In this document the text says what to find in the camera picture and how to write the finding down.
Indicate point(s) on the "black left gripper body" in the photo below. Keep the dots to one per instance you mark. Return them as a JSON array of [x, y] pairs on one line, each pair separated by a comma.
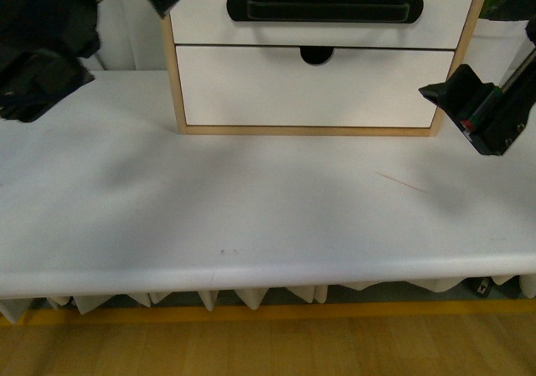
[[42, 45]]

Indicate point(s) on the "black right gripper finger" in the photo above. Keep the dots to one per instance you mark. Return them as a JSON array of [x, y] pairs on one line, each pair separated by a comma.
[[461, 95]]

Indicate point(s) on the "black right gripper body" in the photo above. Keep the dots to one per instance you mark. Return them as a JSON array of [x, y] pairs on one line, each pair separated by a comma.
[[503, 115]]

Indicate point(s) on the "white drawer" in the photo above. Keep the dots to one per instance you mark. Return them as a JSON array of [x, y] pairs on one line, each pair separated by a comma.
[[207, 22], [258, 86]]

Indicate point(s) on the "white plant pot right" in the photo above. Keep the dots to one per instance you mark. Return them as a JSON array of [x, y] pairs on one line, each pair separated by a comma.
[[496, 48]]

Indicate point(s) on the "green plant right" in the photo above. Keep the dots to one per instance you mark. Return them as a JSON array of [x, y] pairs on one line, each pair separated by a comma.
[[508, 10]]

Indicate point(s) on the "white pleated table skirt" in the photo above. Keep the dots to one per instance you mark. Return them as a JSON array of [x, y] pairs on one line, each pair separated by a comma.
[[450, 289]]

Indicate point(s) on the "black drawer handle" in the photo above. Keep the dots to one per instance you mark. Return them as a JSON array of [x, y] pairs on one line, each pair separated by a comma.
[[326, 11]]

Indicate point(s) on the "wooden drawer cabinet frame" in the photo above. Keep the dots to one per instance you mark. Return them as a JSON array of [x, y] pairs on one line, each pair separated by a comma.
[[314, 55]]

